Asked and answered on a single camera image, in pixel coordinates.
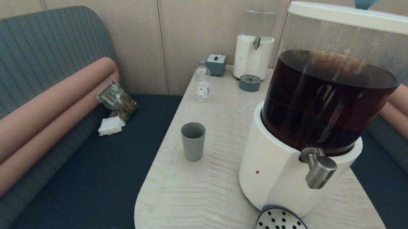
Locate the grey plastic cup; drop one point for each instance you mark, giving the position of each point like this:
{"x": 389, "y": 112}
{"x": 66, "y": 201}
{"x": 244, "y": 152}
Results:
{"x": 192, "y": 145}

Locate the large silver dispenser tap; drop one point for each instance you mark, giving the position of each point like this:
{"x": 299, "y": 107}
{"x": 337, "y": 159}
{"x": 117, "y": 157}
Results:
{"x": 320, "y": 173}

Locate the clear plastic bottle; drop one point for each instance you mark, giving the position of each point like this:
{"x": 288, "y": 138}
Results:
{"x": 202, "y": 86}

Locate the small grey box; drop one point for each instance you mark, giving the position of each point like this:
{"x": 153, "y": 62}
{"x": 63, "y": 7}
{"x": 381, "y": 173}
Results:
{"x": 216, "y": 65}

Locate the small grey drip tray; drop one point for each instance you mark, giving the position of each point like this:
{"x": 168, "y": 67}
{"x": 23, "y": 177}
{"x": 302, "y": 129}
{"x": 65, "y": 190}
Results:
{"x": 250, "y": 83}

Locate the small clear water dispenser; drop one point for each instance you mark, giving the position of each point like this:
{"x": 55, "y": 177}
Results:
{"x": 251, "y": 60}

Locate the green snack package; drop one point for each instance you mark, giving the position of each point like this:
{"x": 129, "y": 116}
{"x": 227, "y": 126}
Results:
{"x": 116, "y": 100}

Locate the small silver dispenser tap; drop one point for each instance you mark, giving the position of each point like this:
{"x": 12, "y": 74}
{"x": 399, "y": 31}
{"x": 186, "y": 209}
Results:
{"x": 256, "y": 42}

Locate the large dark-tea drink dispenser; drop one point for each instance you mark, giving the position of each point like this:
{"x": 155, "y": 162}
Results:
{"x": 275, "y": 168}

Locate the white paper napkins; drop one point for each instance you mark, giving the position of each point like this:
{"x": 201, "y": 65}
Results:
{"x": 111, "y": 126}

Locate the dark blue seat cushion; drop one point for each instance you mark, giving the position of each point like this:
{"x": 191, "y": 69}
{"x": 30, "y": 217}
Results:
{"x": 97, "y": 175}
{"x": 390, "y": 196}

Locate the large white dispenser lid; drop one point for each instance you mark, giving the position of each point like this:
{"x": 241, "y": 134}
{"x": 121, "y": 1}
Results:
{"x": 355, "y": 17}

